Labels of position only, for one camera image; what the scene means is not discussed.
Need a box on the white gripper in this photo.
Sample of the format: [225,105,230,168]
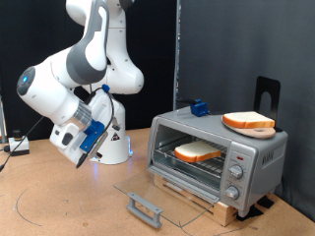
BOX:
[88,92,122,160]

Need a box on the glass oven door with handle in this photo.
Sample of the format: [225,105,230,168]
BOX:
[113,165,221,229]

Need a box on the white bread slice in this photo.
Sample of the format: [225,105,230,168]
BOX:
[173,140,222,163]
[221,111,276,130]

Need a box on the blue spatula with black handle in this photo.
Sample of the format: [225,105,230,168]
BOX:
[176,97,220,118]

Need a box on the silver oven knob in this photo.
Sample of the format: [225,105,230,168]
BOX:
[228,164,244,180]
[223,185,240,201]

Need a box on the metal oven rack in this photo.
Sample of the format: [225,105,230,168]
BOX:
[155,136,228,178]

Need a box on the silver toaster oven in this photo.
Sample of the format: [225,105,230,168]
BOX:
[146,105,289,218]

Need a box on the white emergency stop box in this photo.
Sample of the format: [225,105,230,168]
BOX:
[8,129,31,156]

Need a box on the thin metal stand pole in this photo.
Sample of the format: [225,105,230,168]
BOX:
[0,94,8,144]

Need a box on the grey vertical metal pole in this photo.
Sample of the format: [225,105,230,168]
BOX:
[172,0,182,112]

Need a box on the black backdrop curtain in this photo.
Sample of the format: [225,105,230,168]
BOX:
[0,0,178,143]

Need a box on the wooden slatted block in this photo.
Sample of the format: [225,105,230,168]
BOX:
[153,173,239,227]

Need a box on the round wooden plate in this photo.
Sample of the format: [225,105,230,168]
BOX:
[225,124,277,140]

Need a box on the black foam pad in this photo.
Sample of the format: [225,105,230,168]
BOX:
[257,196,276,209]
[235,205,265,222]

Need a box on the black metal bookend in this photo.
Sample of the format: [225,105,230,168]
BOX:
[254,76,284,133]

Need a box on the grey backdrop curtain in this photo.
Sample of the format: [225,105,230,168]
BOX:
[176,0,315,221]

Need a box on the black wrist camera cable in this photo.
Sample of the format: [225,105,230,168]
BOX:
[76,86,116,169]

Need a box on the long black hanging cable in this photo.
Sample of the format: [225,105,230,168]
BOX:
[0,115,46,171]

